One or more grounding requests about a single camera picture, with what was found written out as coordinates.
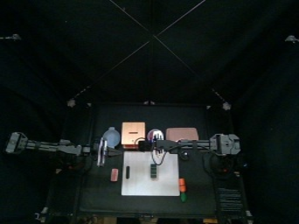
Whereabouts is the pink toy food piece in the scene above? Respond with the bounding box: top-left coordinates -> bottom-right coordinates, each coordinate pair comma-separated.
110,168 -> 119,183

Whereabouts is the orange toy carrot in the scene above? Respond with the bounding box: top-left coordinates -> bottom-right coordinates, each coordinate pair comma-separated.
178,178 -> 188,203

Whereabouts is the black cable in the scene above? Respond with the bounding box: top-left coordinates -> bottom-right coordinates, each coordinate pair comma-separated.
151,148 -> 170,166

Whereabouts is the dark green sushi roll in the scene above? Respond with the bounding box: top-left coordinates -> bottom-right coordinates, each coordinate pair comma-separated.
150,164 -> 159,179

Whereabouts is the light blue plate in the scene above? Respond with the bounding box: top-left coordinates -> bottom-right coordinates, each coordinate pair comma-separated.
102,126 -> 122,149

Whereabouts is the pink rectangular board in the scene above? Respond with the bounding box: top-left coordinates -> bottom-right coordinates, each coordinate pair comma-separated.
164,127 -> 200,142

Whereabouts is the white bowl with items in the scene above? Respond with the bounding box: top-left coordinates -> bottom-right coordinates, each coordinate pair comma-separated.
146,129 -> 164,143

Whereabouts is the orange wooden box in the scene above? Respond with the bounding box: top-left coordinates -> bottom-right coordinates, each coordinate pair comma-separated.
120,122 -> 147,146

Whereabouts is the white cutting board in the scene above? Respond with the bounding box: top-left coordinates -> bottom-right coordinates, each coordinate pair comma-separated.
120,150 -> 182,197

